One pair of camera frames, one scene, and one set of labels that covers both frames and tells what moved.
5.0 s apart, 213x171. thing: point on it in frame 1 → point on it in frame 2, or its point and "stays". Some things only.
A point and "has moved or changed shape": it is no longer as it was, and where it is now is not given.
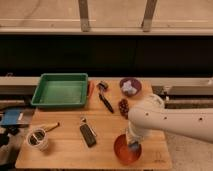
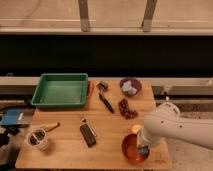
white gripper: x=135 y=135 → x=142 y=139
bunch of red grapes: x=123 y=106 stays
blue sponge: x=134 y=145 → x=144 y=150
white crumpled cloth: x=127 y=86 stays
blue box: x=10 y=117 stays
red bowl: x=124 y=152 has moved or changed shape
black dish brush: x=102 y=86 stays
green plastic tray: x=56 y=89 stays
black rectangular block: x=88 y=136 stays
